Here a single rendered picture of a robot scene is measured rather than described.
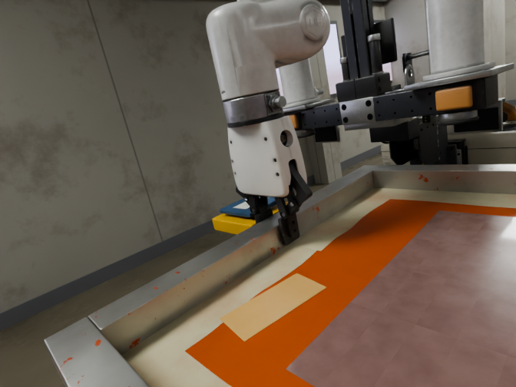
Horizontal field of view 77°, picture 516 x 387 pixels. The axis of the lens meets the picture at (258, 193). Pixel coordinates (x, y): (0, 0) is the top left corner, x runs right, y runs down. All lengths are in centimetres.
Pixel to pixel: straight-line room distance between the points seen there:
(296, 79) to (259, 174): 62
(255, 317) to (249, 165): 19
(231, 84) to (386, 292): 28
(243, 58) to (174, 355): 31
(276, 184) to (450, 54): 49
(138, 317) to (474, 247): 36
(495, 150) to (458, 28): 65
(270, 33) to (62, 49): 278
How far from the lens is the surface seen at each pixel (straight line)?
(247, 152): 42
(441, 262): 40
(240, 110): 40
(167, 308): 36
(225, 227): 67
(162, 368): 32
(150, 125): 320
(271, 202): 66
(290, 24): 43
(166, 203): 325
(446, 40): 78
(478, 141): 135
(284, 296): 36
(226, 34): 41
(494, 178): 59
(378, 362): 28
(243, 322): 34
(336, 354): 29
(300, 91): 101
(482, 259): 41
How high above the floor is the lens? 116
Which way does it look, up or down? 15 degrees down
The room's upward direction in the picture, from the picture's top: 12 degrees counter-clockwise
